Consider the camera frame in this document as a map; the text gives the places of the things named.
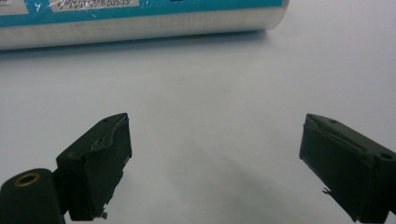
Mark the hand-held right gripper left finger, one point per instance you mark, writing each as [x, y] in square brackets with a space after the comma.
[96, 168]

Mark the silver tube with blue label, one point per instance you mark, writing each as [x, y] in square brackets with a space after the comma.
[134, 21]

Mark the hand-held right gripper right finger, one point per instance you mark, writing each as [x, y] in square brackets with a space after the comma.
[342, 168]

